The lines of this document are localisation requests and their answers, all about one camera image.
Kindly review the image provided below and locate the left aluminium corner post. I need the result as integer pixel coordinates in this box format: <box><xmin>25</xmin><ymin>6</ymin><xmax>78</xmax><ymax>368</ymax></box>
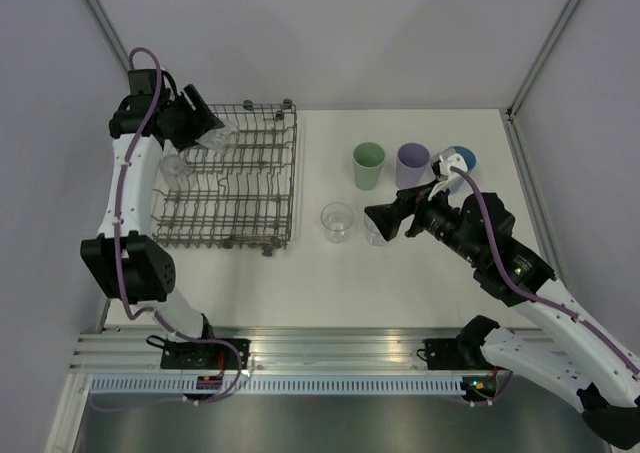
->
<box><xmin>80</xmin><ymin>0</ymin><xmax>130</xmax><ymax>93</ymax></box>

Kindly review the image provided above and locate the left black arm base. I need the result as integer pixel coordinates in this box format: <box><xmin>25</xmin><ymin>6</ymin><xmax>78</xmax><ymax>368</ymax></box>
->
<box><xmin>160</xmin><ymin>338</ymin><xmax>251</xmax><ymax>371</ymax></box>

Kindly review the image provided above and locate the purple plastic cup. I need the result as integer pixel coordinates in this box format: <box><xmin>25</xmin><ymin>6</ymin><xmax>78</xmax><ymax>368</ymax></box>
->
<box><xmin>395</xmin><ymin>142</ymin><xmax>431</xmax><ymax>189</ymax></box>

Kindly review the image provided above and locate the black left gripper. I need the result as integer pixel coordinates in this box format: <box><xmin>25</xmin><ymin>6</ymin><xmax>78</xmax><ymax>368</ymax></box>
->
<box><xmin>161</xmin><ymin>85</ymin><xmax>225</xmax><ymax>153</ymax></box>

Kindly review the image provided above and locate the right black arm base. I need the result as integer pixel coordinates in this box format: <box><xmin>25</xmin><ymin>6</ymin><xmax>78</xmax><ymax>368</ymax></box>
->
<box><xmin>422</xmin><ymin>338</ymin><xmax>477</xmax><ymax>371</ymax></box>

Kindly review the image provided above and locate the blue plastic cup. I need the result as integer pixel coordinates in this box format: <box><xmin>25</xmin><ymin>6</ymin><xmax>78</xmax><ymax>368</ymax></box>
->
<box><xmin>445</xmin><ymin>145</ymin><xmax>477</xmax><ymax>194</ymax></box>

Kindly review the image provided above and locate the grey wire dish rack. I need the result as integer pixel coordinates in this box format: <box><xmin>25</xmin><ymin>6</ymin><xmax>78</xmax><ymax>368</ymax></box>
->
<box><xmin>151</xmin><ymin>99</ymin><xmax>298</xmax><ymax>257</ymax></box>

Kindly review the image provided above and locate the clear glass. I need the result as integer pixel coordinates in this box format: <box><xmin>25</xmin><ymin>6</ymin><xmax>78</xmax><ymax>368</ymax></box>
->
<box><xmin>158</xmin><ymin>154</ymin><xmax>193</xmax><ymax>191</ymax></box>
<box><xmin>320</xmin><ymin>202</ymin><xmax>354</xmax><ymax>244</ymax></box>
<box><xmin>364</xmin><ymin>214</ymin><xmax>387</xmax><ymax>247</ymax></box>
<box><xmin>196</xmin><ymin>123</ymin><xmax>239</xmax><ymax>156</ymax></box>

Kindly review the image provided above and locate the green plastic cup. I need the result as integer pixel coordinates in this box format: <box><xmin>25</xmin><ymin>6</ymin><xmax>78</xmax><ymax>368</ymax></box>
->
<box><xmin>352</xmin><ymin>142</ymin><xmax>386</xmax><ymax>191</ymax></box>

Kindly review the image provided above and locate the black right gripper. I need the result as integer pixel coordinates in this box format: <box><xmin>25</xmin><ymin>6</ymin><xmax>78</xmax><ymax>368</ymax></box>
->
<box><xmin>364</xmin><ymin>177</ymin><xmax>483</xmax><ymax>264</ymax></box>

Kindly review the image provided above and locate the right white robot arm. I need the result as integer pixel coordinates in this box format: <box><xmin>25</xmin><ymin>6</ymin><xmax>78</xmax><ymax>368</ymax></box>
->
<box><xmin>364</xmin><ymin>184</ymin><xmax>639</xmax><ymax>450</ymax></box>

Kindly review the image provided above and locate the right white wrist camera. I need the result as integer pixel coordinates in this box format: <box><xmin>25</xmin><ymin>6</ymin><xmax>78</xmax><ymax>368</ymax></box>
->
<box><xmin>428</xmin><ymin>148</ymin><xmax>469</xmax><ymax>200</ymax></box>

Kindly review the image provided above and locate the white slotted cable duct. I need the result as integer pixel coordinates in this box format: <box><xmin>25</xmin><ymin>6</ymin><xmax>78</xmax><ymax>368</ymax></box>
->
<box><xmin>90</xmin><ymin>374</ymin><xmax>465</xmax><ymax>396</ymax></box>

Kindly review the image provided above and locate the aluminium front rail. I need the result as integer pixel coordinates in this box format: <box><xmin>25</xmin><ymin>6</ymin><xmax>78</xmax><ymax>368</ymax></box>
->
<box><xmin>70</xmin><ymin>325</ymin><xmax>459</xmax><ymax>375</ymax></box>

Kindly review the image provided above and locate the aluminium corner post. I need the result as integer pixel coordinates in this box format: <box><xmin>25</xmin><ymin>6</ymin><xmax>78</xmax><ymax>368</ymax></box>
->
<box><xmin>504</xmin><ymin>0</ymin><xmax>601</xmax><ymax>122</ymax></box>
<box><xmin>80</xmin><ymin>0</ymin><xmax>130</xmax><ymax>93</ymax></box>

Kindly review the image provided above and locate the right aluminium corner post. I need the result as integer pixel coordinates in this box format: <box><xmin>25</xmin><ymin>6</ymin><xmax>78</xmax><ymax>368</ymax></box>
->
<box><xmin>504</xmin><ymin>0</ymin><xmax>601</xmax><ymax>122</ymax></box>

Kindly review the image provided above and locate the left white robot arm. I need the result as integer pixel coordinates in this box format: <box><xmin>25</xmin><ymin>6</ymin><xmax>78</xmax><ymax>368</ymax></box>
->
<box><xmin>80</xmin><ymin>68</ymin><xmax>224</xmax><ymax>369</ymax></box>

